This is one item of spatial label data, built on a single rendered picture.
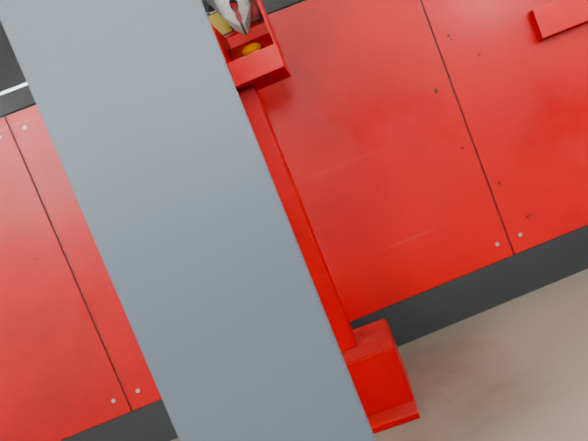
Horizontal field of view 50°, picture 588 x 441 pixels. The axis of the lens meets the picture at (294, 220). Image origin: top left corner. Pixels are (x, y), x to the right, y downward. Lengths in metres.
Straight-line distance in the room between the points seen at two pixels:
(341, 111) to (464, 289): 0.51
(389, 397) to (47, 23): 0.87
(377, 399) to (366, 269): 0.39
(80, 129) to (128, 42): 0.09
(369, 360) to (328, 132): 0.55
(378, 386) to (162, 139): 0.73
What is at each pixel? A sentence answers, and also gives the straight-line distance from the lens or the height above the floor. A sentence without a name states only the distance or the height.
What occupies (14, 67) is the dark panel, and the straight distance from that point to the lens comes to 2.27.
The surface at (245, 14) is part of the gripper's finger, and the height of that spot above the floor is 0.78.
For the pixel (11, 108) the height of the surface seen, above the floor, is 0.84.
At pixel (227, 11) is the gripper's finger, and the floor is 0.80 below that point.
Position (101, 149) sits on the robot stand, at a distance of 0.63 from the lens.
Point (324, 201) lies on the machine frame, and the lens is 1.47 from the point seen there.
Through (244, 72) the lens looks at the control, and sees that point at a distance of 1.17.
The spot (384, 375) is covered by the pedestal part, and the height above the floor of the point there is 0.07.
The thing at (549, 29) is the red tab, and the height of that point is 0.56.
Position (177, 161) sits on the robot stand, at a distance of 0.61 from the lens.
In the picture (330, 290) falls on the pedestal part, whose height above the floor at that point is 0.24.
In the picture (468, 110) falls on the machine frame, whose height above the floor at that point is 0.46.
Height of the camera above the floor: 0.49
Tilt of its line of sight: 5 degrees down
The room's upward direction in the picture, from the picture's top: 22 degrees counter-clockwise
